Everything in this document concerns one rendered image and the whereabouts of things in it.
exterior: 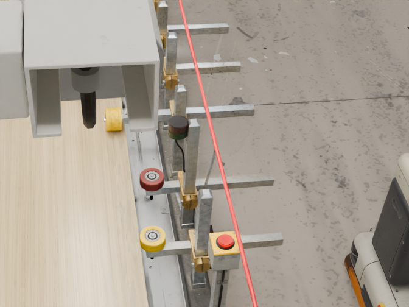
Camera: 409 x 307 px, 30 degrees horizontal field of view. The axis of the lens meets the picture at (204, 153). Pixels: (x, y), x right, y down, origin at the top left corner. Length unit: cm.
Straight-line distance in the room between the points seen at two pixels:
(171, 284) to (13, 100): 217
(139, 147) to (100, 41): 260
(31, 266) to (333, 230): 175
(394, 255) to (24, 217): 141
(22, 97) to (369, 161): 363
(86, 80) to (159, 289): 212
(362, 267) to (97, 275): 135
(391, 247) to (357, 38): 209
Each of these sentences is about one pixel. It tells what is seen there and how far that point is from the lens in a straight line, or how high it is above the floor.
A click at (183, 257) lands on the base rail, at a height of 70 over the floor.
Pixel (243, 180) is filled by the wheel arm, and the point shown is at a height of 86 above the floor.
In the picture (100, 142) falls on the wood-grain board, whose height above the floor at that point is 90.
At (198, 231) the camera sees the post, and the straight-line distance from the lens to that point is 226.
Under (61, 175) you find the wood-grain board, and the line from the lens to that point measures 252.
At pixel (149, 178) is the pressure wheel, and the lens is 250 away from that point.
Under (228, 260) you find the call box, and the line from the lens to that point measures 193.
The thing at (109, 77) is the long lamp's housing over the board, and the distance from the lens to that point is 61.
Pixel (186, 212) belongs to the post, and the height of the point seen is 78.
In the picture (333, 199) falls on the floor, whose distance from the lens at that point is 378.
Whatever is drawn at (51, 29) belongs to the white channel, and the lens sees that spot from 43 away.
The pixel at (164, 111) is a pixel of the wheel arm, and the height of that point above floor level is 96.
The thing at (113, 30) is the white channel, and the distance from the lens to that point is 42.
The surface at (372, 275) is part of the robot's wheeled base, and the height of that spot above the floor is 26.
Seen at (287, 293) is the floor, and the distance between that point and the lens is 337.
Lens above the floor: 270
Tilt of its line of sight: 44 degrees down
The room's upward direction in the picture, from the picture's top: 5 degrees clockwise
